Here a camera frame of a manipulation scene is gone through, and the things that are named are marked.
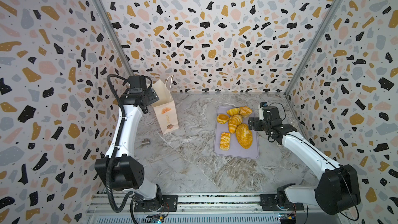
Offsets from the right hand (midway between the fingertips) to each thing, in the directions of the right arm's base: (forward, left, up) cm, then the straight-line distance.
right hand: (254, 117), depth 86 cm
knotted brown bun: (+15, +1, -14) cm, 21 cm away
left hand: (+3, +57, +14) cm, 59 cm away
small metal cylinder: (-9, +63, -15) cm, 65 cm away
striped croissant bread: (+3, +10, -10) cm, 14 cm away
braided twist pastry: (-8, +16, -14) cm, 22 cm away
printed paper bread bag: (+1, +49, +5) cm, 49 cm away
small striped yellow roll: (+13, +9, -12) cm, 20 cm away
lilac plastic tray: (-4, +11, -17) cm, 21 cm away
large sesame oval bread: (-5, +4, -12) cm, 14 cm away
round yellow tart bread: (+8, +17, -13) cm, 23 cm away
